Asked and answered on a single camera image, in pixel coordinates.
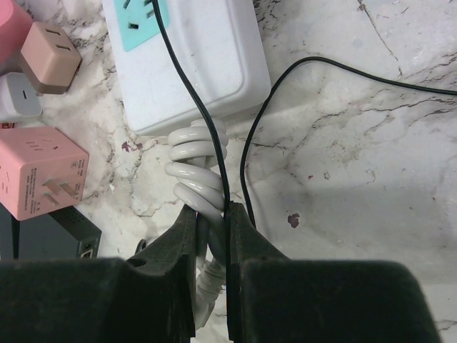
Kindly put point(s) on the black flat box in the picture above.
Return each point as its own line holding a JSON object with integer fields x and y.
{"x": 6, "y": 236}
{"x": 65, "y": 233}

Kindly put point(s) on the white power strip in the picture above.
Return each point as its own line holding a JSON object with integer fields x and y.
{"x": 219, "y": 48}

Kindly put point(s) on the left black flat box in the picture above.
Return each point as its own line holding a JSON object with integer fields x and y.
{"x": 6, "y": 236}

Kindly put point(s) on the pink triangular power strip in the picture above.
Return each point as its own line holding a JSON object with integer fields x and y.
{"x": 15, "y": 26}

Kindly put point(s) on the pink cube socket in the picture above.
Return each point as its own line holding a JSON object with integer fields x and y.
{"x": 42, "y": 171}

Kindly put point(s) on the beige pink USB charger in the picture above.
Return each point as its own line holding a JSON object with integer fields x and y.
{"x": 49, "y": 59}

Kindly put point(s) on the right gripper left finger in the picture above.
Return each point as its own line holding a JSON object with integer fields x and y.
{"x": 146, "y": 298}

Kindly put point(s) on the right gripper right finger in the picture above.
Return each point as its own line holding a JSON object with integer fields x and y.
{"x": 271, "y": 298}

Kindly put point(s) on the right black flat box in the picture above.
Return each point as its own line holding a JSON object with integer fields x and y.
{"x": 65, "y": 233}

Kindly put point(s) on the white plug adapter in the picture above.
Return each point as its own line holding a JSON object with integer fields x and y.
{"x": 19, "y": 102}

